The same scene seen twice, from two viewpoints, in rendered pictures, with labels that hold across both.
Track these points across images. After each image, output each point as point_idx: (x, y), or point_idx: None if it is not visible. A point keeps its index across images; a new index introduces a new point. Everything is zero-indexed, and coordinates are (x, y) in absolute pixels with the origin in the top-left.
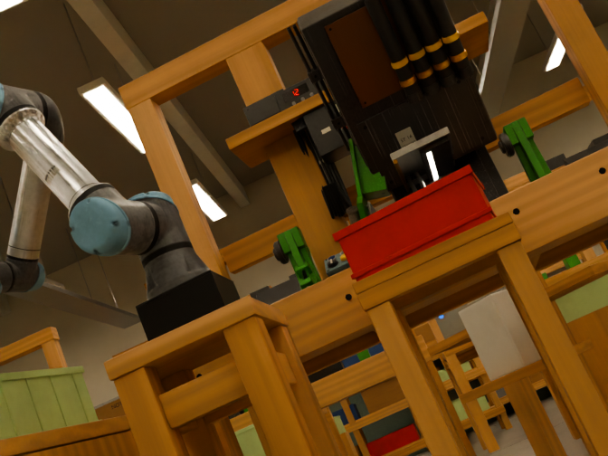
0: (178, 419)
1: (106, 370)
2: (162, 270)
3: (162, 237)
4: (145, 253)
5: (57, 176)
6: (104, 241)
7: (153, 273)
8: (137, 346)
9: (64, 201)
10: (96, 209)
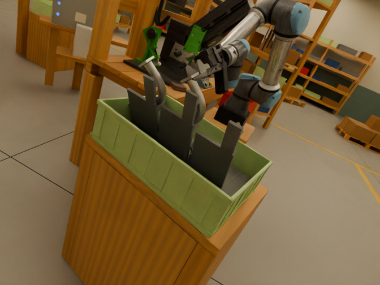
0: None
1: (245, 143)
2: (247, 107)
3: None
4: (249, 98)
5: (281, 73)
6: (271, 107)
7: (246, 106)
8: (248, 137)
9: (274, 82)
10: (279, 97)
